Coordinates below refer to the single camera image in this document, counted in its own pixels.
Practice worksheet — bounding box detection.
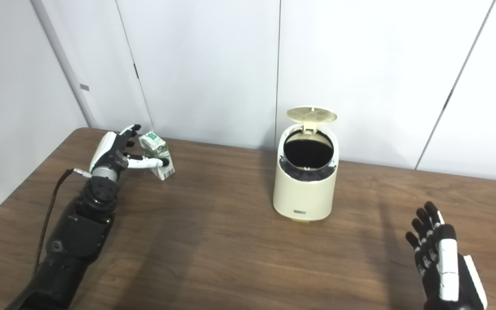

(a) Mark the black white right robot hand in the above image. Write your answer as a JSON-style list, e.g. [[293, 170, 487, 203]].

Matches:
[[405, 201, 488, 310]]

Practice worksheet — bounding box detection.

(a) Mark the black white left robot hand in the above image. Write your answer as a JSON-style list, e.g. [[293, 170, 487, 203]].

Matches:
[[90, 124, 170, 178]]

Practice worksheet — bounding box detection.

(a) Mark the green white milk carton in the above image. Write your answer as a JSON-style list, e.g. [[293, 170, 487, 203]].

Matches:
[[139, 132, 176, 181]]

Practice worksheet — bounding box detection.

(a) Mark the cream round bin lid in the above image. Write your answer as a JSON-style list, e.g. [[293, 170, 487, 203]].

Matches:
[[286, 106, 338, 132]]

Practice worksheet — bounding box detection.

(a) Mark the cream-colored round bin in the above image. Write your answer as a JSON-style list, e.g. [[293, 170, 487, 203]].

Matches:
[[273, 124, 340, 223]]

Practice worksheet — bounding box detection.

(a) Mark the black bin liner bag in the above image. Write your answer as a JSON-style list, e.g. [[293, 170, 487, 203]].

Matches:
[[279, 129, 337, 182]]

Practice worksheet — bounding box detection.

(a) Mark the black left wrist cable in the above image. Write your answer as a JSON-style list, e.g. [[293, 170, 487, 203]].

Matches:
[[34, 169, 92, 273]]

